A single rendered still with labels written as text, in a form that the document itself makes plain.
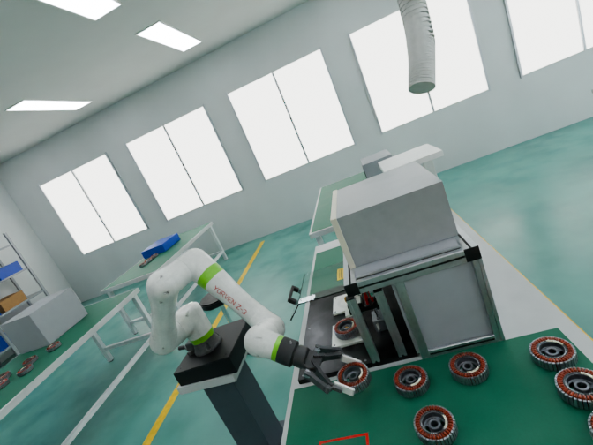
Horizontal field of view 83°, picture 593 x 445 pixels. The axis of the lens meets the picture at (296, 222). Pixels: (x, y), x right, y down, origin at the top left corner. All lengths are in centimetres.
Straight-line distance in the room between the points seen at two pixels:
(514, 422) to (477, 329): 31
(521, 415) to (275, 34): 576
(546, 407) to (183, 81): 625
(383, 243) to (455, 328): 38
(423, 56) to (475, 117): 403
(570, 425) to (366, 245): 70
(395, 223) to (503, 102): 539
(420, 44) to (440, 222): 143
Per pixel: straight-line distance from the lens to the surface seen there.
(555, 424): 117
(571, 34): 688
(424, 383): 124
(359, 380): 121
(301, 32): 609
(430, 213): 121
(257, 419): 204
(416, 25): 247
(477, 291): 126
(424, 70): 235
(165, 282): 137
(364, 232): 120
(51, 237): 888
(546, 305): 151
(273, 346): 123
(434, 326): 130
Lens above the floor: 166
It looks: 15 degrees down
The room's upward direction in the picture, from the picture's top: 24 degrees counter-clockwise
